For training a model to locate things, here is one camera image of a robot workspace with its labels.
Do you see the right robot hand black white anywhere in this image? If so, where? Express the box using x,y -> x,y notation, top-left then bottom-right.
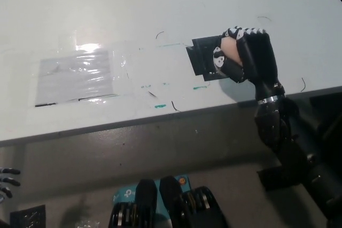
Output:
212,26 -> 286,105

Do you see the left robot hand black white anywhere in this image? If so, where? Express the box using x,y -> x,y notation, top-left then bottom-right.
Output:
0,167 -> 22,202

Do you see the pink round dumpling toy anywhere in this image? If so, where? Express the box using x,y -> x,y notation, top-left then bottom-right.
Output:
220,37 -> 244,67

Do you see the black tape mask patch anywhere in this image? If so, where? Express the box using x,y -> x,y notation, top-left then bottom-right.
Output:
184,35 -> 231,82

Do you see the black tape floor patch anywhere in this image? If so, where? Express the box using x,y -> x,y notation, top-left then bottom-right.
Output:
256,166 -> 302,192
9,204 -> 46,228

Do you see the plastic-covered white paper sheet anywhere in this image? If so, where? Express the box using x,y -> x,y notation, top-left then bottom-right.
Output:
34,48 -> 127,107

